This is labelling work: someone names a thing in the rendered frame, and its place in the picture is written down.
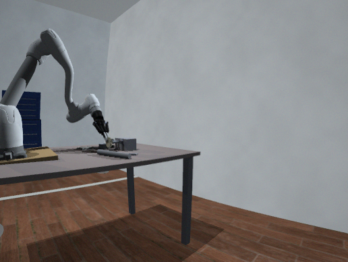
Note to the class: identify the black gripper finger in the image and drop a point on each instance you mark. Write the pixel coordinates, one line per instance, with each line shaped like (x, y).
(105, 127)
(100, 130)

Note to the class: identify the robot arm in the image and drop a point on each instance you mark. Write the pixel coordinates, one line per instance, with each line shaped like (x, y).
(11, 132)

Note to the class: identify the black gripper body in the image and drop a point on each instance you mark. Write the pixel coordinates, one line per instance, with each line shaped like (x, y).
(98, 116)

